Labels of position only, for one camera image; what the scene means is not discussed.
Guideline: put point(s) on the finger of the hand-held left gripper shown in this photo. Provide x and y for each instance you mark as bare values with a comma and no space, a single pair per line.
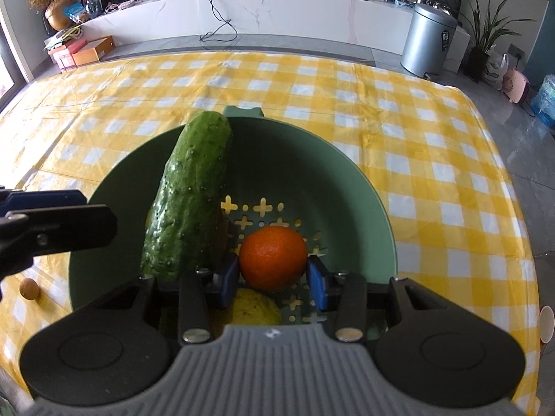
78,225
43,200

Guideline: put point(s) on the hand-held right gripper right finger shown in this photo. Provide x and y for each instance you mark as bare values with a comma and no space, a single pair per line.
318,285

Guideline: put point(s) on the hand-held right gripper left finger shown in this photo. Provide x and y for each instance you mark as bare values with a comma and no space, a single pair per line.
228,284

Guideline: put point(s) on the yellow green pear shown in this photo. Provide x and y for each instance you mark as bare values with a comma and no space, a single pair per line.
253,310

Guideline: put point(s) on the orange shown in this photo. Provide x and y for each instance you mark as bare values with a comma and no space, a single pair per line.
273,258

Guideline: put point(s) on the green colander bowl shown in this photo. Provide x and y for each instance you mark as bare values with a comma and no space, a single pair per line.
347,203

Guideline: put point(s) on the green cucumber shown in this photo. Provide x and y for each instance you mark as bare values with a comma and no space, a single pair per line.
190,199

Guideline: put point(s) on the pink boxes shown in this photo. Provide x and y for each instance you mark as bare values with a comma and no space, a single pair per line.
65,54

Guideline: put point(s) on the orange cardboard box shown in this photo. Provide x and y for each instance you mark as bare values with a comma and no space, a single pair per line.
93,52

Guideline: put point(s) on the yellow checkered tablecloth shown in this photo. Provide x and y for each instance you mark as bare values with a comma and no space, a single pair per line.
390,117

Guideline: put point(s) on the golden gourd ornament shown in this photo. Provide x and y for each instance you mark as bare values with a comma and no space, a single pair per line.
60,15

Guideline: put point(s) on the paper cup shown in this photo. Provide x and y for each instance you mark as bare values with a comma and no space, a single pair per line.
548,325

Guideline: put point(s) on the silver pedal trash can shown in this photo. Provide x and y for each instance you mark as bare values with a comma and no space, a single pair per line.
427,37

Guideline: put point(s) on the white marble television console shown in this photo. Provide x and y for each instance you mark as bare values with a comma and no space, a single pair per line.
282,13

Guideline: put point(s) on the white plastic bag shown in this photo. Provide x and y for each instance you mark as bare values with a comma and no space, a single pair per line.
494,71

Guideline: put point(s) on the white box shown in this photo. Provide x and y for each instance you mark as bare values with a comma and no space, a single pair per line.
460,47

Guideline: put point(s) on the pink pig-shaped heater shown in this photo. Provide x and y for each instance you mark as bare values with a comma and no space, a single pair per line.
516,84

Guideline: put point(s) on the blue water jug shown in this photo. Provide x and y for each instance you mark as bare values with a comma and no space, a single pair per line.
545,102

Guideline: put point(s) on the long-leaf potted plant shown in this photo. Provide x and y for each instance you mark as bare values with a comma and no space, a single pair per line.
485,34

